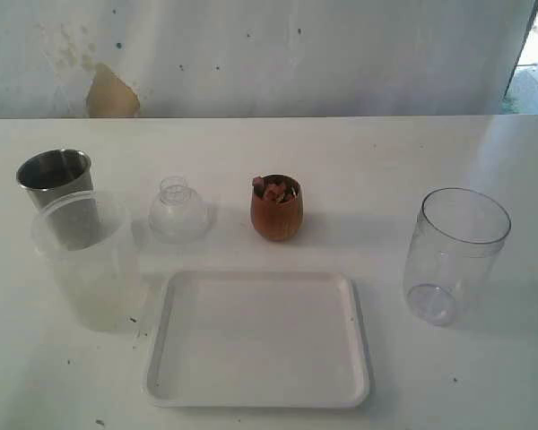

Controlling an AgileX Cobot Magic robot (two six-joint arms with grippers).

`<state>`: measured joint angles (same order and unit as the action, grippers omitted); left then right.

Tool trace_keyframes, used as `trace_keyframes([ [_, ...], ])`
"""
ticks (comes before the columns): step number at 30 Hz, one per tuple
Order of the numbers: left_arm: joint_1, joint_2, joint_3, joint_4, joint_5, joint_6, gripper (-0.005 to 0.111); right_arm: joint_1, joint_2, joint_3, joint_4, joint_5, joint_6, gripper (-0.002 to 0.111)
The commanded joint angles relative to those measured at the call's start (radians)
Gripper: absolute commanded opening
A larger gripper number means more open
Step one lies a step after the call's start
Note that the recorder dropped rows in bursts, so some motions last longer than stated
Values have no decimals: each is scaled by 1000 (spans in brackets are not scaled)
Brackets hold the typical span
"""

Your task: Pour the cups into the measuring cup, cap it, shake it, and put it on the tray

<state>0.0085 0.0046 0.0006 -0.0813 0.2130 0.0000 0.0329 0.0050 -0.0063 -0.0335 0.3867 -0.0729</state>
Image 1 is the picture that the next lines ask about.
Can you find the translucent plastic container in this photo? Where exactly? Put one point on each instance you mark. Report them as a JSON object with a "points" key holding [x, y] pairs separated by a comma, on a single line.
{"points": [[101, 283]]}

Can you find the clear shaker cup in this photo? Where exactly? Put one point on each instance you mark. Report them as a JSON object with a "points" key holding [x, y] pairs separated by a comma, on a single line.
{"points": [[458, 236]]}

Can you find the brown wooden cup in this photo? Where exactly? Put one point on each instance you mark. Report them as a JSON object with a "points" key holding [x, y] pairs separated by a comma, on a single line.
{"points": [[277, 222]]}

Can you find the clear shaker lid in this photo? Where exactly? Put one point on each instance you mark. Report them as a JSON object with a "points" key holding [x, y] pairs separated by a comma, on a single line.
{"points": [[178, 213]]}

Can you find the chocolate pieces and gold coins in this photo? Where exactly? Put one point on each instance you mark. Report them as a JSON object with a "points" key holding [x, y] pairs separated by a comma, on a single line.
{"points": [[275, 188]]}

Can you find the stainless steel cup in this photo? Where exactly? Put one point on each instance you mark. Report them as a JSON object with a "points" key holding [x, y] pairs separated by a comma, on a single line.
{"points": [[57, 177]]}

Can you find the white plastic tray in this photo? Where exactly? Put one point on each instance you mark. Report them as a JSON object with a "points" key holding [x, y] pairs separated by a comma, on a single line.
{"points": [[257, 339]]}

